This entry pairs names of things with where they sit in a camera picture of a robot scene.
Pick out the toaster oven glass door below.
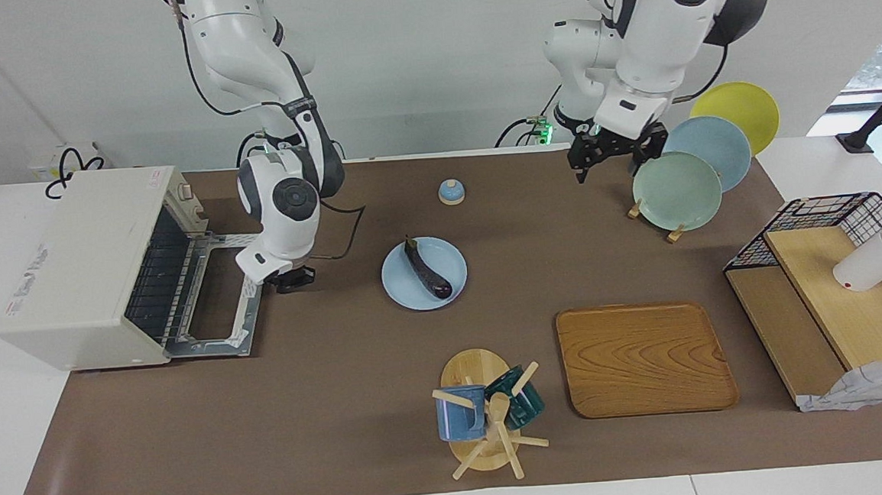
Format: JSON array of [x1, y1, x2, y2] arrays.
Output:
[[157, 229, 271, 362]]

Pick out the light blue plate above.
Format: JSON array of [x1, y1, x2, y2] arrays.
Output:
[[378, 235, 470, 313]]

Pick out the dark purple eggplant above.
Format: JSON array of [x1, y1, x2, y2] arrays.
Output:
[[403, 233, 454, 303]]

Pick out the beige toaster oven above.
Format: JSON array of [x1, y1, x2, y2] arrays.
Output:
[[0, 164, 216, 376]]

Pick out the pale green racked plate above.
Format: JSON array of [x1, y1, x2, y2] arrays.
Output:
[[630, 148, 725, 235]]

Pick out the pale blue racked plate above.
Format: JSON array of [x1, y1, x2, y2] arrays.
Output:
[[660, 112, 754, 196]]

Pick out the wooden plate rack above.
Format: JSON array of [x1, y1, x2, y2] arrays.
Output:
[[627, 196, 688, 246]]

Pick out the yellow racked plate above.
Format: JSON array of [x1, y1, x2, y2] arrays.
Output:
[[688, 79, 783, 160]]

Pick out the brown table mat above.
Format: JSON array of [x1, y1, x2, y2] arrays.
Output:
[[0, 128, 882, 495]]

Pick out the rectangular wooden tray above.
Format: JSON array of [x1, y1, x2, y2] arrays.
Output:
[[554, 298, 741, 422]]

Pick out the wooden mug tree stand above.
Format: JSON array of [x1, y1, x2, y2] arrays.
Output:
[[428, 344, 553, 484]]

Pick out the blue ceramic mug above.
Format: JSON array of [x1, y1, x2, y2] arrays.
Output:
[[434, 384, 490, 444]]

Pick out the dark green ceramic mug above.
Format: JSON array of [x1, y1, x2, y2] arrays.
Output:
[[483, 364, 547, 432]]

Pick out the white cup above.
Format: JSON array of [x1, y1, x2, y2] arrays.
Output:
[[830, 230, 882, 295]]

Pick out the wooden stepped shelf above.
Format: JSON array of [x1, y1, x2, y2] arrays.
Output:
[[722, 222, 882, 414]]

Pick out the grey checkered cloth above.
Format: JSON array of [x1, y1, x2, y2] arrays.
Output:
[[794, 358, 882, 415]]

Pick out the black base cable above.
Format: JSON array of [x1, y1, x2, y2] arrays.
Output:
[[234, 131, 268, 169], [491, 79, 567, 150]]

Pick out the black wire basket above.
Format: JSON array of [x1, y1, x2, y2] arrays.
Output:
[[719, 191, 882, 361]]

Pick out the black looped cable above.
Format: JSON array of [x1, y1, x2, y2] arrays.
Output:
[[42, 144, 109, 200]]

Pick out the white wall power socket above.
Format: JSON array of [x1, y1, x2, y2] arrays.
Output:
[[28, 141, 105, 186]]

